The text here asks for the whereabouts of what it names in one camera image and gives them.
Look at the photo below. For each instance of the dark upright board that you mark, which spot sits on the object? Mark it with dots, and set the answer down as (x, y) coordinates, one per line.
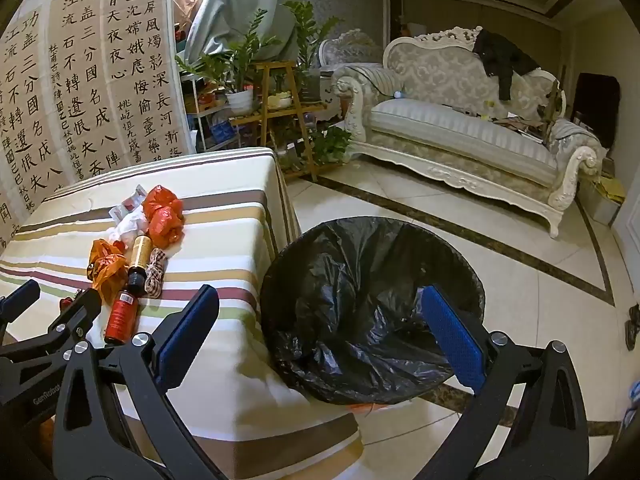
(595, 105)

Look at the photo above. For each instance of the orange plastic bag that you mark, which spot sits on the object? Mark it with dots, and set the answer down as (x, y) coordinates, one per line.
(107, 270)

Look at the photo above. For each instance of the grey blanket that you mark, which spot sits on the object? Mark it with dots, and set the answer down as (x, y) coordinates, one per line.
(572, 132)

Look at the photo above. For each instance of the white ornate armchair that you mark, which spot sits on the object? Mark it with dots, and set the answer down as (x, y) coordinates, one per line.
(350, 47)

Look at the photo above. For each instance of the grey curtain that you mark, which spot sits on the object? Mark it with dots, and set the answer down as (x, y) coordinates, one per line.
(250, 0)

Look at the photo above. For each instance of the box of yellow papers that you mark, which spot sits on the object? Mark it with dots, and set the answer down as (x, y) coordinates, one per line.
(610, 192)

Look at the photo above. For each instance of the potted plant in white pot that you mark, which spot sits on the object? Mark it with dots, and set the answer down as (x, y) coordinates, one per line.
(240, 102)

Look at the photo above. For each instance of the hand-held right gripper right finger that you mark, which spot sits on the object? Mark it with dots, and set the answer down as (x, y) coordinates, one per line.
(452, 335)

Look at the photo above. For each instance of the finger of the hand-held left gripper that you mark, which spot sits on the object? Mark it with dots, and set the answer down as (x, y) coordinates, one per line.
(82, 310)
(20, 296)

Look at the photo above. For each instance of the white metal rack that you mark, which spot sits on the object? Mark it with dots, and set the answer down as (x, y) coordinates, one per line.
(195, 110)

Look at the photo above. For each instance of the orange and white box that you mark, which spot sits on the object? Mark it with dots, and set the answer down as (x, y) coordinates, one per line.
(365, 406)

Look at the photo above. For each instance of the orange cloth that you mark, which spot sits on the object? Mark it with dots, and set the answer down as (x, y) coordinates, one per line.
(46, 435)

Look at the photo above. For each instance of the gold bottle with black cap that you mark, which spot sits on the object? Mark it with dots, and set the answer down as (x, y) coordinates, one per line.
(141, 252)

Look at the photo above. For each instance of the small leafy green plant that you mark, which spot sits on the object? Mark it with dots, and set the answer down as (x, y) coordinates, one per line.
(330, 145)

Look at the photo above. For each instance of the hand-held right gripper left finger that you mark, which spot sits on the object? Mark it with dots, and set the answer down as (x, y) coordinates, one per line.
(187, 330)

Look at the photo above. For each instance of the pink and white wrapper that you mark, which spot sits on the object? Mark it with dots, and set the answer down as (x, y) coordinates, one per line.
(131, 202)

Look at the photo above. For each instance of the calligraphy wall hanging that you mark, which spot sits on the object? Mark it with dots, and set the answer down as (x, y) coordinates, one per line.
(85, 85)

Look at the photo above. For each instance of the black jacket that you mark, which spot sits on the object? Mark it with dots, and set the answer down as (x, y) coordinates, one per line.
(500, 55)

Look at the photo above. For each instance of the tall green potted plant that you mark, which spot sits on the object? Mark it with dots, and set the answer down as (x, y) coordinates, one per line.
(305, 35)

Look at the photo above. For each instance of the blue and white shoe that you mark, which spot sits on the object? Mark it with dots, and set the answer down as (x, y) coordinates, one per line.
(634, 400)

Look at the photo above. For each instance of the checkered cloth bundle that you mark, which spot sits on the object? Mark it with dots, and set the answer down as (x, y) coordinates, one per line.
(156, 272)

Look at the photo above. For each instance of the red plastic bag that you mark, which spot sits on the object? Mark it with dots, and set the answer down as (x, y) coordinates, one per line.
(162, 212)

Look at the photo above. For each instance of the white door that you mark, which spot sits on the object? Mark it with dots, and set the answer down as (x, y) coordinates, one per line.
(630, 220)

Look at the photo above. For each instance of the striped tablecloth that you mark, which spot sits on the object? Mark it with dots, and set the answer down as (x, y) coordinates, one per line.
(225, 240)

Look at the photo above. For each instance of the white plastic bag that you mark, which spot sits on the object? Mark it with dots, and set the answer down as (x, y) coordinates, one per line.
(127, 230)

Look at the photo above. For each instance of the white ornate sofa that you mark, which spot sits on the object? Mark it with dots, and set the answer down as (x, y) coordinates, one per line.
(450, 125)

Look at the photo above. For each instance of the red bottle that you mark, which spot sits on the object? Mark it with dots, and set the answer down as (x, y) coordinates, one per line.
(120, 317)

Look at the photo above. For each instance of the dark shoe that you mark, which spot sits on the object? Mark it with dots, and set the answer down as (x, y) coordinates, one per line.
(634, 327)

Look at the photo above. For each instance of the wooden plant stand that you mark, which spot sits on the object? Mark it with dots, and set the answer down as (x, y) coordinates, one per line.
(275, 64)

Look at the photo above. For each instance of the bin with black bag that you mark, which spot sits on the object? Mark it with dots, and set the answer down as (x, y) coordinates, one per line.
(350, 285)

